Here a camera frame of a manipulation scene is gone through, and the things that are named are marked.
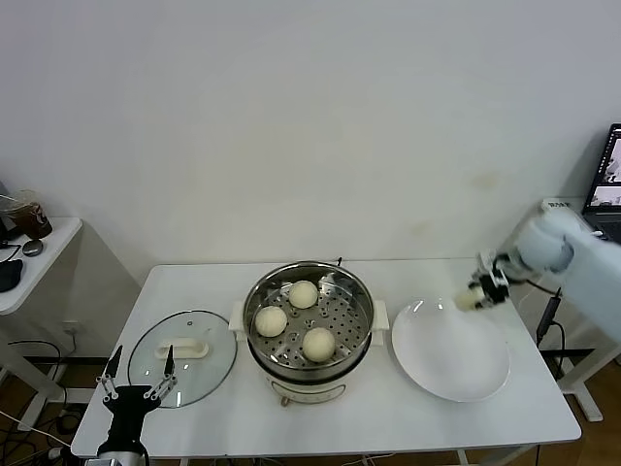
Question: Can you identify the cream electric cooker base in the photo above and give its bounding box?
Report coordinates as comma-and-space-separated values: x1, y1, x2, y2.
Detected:
228, 299, 390, 407

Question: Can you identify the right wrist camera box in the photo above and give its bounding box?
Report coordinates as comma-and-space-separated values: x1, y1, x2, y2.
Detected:
484, 274, 509, 305

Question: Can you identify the stainless steel steamer basket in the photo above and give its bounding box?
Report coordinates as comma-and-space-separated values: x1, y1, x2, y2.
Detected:
242, 261, 376, 376

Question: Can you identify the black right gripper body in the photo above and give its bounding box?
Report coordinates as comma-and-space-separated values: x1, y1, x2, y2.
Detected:
473, 252, 513, 292

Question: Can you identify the black floor cable bundle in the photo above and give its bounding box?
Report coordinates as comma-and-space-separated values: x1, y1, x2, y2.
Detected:
0, 334, 79, 466

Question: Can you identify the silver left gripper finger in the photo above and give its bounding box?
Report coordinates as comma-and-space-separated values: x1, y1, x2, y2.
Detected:
144, 344, 179, 402
95, 344, 123, 403

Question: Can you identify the black cloth lump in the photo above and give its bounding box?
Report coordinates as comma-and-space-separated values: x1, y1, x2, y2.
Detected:
0, 258, 24, 293

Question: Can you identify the white side desk with laptop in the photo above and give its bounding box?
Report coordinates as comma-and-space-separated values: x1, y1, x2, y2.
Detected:
540, 196, 621, 423

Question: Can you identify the glass lid with cream handle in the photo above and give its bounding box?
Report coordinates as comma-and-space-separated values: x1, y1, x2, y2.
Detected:
128, 309, 239, 407

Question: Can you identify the white side table with cup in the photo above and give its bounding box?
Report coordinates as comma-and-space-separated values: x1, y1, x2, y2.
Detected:
0, 216, 83, 433

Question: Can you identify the white steamed baozi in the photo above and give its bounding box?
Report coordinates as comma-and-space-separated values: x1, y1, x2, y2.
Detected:
254, 306, 287, 339
302, 327, 337, 363
453, 288, 482, 313
288, 280, 319, 310

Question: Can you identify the open laptop computer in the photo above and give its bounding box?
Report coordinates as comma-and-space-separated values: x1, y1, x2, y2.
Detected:
580, 123, 621, 240

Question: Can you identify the black cable with adapter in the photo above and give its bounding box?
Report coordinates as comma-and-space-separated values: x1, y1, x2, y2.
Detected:
536, 285, 569, 384

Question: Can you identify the white round plate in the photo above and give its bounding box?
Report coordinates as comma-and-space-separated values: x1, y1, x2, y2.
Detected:
391, 297, 511, 403

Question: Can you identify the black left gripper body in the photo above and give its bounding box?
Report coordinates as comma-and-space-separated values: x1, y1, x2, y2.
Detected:
99, 384, 161, 451

